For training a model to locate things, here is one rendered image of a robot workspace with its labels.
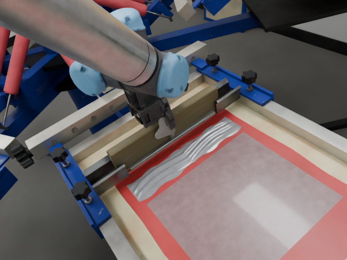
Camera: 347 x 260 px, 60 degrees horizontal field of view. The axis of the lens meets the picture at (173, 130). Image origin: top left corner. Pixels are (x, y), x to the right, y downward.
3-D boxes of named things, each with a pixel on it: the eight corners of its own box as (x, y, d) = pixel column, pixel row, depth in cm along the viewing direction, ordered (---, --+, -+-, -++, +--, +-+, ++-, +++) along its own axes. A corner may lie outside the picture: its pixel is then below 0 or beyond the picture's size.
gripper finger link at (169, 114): (163, 126, 82) (153, 100, 77) (169, 123, 82) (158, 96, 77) (173, 132, 78) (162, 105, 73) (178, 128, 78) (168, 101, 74)
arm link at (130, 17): (92, 23, 59) (117, 4, 64) (111, 69, 67) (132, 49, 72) (122, 25, 56) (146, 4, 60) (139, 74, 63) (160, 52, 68)
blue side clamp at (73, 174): (119, 226, 74) (109, 212, 69) (101, 239, 73) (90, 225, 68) (75, 160, 94) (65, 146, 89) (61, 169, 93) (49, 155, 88)
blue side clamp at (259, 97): (273, 110, 91) (273, 92, 86) (262, 119, 90) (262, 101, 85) (208, 75, 111) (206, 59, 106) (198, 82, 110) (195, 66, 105)
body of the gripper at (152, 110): (132, 117, 80) (116, 80, 72) (158, 100, 83) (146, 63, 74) (147, 131, 75) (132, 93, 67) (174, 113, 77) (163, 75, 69)
